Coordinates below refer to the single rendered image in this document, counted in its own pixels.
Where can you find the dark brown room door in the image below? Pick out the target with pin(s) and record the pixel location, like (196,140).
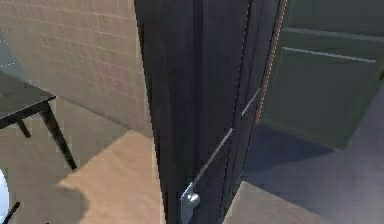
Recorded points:
(196,100)

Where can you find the silver door knob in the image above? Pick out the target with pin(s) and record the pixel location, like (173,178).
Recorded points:
(190,200)

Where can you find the dark green cupboard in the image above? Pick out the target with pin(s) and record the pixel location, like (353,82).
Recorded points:
(320,83)

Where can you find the dark table with black legs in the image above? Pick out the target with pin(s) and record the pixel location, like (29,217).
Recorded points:
(20,96)

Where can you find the thin black bar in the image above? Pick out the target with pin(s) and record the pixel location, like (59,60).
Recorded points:
(11,212)

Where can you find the white round object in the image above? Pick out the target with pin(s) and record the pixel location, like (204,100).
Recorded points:
(2,196)

